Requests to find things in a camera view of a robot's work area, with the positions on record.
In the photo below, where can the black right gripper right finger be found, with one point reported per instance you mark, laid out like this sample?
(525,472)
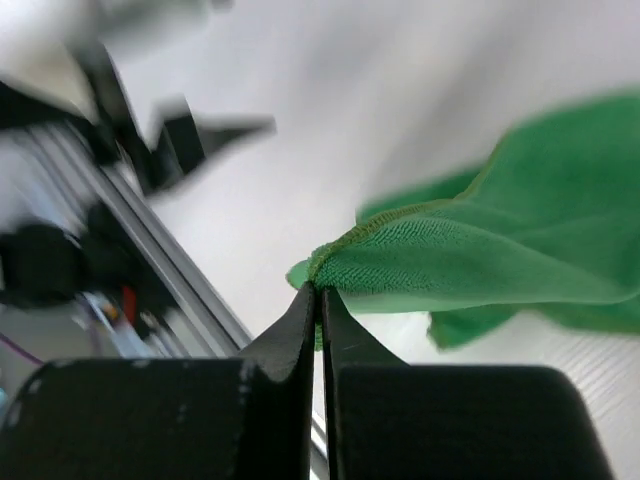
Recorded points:
(387,419)

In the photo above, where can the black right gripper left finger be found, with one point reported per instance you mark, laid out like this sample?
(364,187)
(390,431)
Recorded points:
(244,417)

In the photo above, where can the green towel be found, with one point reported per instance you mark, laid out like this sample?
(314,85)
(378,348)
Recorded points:
(549,222)

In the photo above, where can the aluminium front rail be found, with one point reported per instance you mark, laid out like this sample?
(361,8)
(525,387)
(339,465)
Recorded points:
(172,290)

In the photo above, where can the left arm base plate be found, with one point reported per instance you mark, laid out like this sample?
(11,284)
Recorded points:
(44,265)

